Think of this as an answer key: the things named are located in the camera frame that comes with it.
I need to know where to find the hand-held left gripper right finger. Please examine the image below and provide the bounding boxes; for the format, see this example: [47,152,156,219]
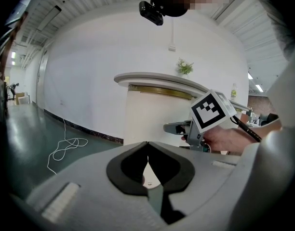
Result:
[148,141,242,231]

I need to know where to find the brown wooden frame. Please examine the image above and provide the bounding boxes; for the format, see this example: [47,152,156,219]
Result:
[0,10,29,81]

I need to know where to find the long ceiling lamp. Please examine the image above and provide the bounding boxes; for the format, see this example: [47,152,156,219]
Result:
[36,5,63,32]

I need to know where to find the person's right hand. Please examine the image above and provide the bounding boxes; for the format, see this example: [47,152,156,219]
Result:
[204,126,237,153]

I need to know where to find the person's white shirt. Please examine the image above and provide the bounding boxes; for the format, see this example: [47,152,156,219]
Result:
[241,39,295,231]

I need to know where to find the beige boxes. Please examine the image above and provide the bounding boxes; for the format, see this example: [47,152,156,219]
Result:
[15,92,30,105]

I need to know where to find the green plant in white vase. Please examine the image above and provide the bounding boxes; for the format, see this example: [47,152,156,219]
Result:
[175,58,194,79]

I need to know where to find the clear bottle with yellow label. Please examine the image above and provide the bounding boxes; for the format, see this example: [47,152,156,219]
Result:
[230,83,238,103]

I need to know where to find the white curved reception counter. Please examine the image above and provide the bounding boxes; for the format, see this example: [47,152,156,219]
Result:
[113,71,252,147]

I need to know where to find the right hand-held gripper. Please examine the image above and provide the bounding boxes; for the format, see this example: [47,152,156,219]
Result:
[163,89,237,154]

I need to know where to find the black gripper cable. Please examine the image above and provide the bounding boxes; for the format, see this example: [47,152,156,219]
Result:
[230,115,263,142]

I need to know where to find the black office chair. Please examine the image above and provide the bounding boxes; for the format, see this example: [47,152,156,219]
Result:
[259,113,280,127]

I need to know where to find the white cable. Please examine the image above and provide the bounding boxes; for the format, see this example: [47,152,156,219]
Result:
[46,118,89,175]

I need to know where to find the black head-worn camera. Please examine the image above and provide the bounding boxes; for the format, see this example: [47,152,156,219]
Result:
[138,0,165,26]

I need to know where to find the grey door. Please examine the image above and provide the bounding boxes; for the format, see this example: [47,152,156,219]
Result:
[36,49,49,108]

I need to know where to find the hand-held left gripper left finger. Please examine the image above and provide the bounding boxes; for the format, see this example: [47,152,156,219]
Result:
[26,141,168,231]

